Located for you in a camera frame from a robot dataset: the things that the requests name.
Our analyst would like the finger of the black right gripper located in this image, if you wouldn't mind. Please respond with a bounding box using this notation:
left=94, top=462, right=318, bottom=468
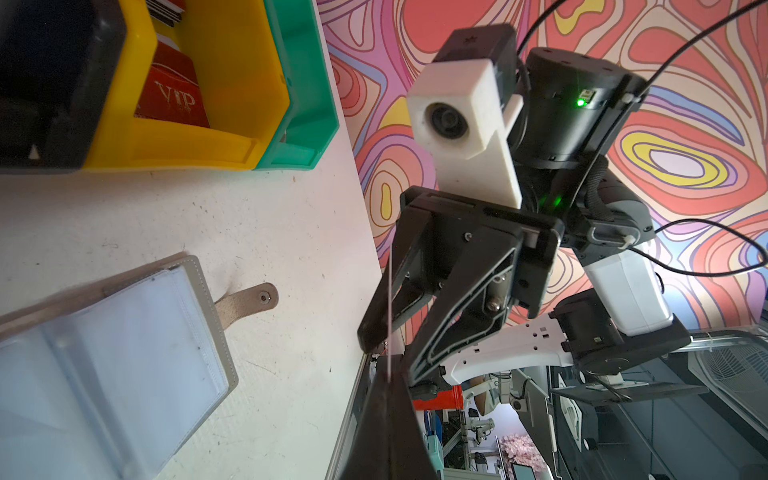
left=357, top=207, right=435, bottom=354
left=403, top=227, right=524, bottom=386

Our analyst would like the yellow plastic bin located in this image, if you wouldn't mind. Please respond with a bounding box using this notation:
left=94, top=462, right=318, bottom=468
left=84, top=1, right=290, bottom=171

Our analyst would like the aluminium front rail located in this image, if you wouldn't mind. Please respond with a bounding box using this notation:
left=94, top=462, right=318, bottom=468
left=325, top=354, right=379, bottom=480

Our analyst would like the red VIP card in bin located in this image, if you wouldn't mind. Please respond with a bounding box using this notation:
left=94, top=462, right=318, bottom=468
left=134, top=41, right=210, bottom=128

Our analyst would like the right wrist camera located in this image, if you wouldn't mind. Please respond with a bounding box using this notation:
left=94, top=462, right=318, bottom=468
left=406, top=24, right=524, bottom=208

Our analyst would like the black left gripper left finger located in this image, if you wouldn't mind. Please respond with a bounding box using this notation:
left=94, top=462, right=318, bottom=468
left=339, top=371, right=390, bottom=480

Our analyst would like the green plastic bin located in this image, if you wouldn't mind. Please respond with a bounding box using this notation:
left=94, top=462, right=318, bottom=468
left=256, top=0, right=339, bottom=171

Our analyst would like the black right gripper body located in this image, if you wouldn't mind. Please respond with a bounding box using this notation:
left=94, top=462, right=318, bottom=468
left=392, top=187, right=564, bottom=318

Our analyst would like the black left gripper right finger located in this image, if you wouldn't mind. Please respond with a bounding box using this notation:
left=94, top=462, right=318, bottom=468
left=388, top=376, right=440, bottom=480

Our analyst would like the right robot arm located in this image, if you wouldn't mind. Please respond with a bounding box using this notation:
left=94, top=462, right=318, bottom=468
left=357, top=45, right=690, bottom=391

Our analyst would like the black plastic bin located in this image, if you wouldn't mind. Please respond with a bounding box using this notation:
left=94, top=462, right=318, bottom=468
left=1, top=0, right=127, bottom=174

